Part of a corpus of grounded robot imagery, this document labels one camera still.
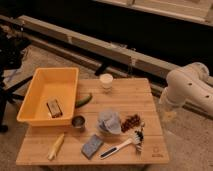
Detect black tripod stand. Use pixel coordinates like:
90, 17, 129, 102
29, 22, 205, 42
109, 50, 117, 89
0, 27, 32, 133

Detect light blue towel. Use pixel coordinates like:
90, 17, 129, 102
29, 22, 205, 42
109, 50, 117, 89
97, 109, 121, 134

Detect yellow plastic bin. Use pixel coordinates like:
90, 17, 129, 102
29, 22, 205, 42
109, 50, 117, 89
17, 67, 79, 126

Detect green cucumber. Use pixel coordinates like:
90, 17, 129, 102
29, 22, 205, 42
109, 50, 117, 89
75, 93, 93, 108

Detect white dish brush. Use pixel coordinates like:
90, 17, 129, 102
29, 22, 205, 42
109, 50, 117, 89
100, 130, 144, 159

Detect brown block in bin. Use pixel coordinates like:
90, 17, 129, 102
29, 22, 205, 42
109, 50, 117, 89
47, 99, 62, 118

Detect small metal cup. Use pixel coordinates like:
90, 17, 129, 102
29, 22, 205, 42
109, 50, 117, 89
71, 115, 85, 131

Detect long wooden beam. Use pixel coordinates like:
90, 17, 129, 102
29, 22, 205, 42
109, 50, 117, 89
16, 14, 213, 88

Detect white paper cup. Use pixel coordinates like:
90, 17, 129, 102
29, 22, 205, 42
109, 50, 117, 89
99, 73, 113, 90

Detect bunch of dark grapes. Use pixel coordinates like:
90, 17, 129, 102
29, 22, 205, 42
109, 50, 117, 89
121, 114, 141, 133

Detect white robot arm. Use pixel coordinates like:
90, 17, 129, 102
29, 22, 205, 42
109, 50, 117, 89
159, 62, 213, 115

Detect blue grey sponge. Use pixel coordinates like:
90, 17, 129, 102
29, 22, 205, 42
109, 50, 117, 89
81, 134, 103, 159

